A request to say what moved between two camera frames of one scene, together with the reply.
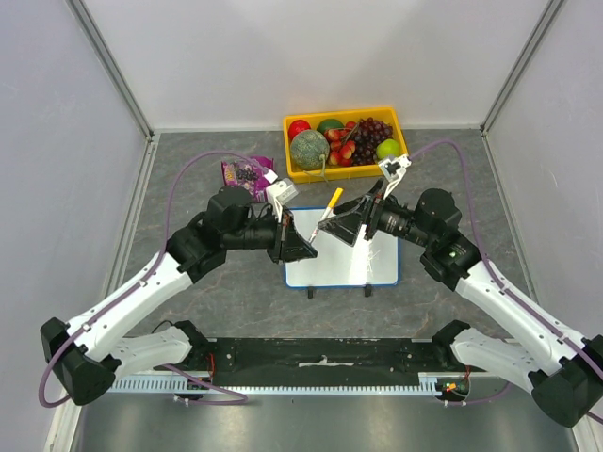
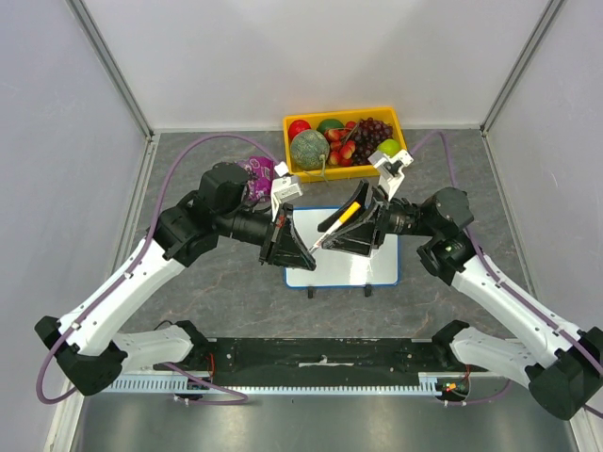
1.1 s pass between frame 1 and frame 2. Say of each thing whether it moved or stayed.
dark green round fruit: stayed
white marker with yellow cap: moved
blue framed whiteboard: stayed
